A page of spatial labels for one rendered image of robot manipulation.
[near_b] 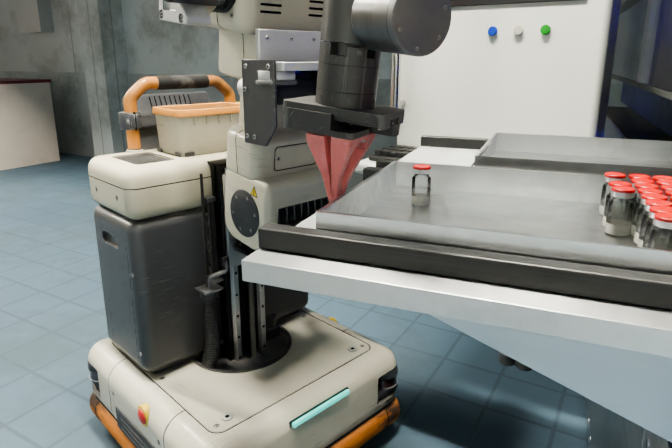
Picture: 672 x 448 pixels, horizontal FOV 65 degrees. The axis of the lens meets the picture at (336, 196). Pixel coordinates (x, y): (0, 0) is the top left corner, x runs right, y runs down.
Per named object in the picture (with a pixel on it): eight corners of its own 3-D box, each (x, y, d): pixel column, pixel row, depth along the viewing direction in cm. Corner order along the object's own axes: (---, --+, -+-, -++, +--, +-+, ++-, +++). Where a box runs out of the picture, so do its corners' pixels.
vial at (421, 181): (431, 203, 62) (433, 167, 61) (427, 207, 60) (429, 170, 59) (413, 201, 63) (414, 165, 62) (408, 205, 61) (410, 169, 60)
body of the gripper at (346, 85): (381, 136, 46) (392, 49, 44) (279, 119, 50) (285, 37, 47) (403, 128, 52) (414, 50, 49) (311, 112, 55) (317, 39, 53)
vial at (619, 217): (628, 231, 52) (634, 186, 51) (631, 238, 50) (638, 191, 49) (603, 229, 53) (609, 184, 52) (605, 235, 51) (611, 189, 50)
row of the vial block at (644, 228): (643, 215, 57) (649, 174, 56) (679, 277, 41) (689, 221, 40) (620, 213, 58) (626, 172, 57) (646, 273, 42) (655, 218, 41)
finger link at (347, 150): (343, 218, 49) (353, 118, 46) (276, 202, 52) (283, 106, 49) (369, 200, 55) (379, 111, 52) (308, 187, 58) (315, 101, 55)
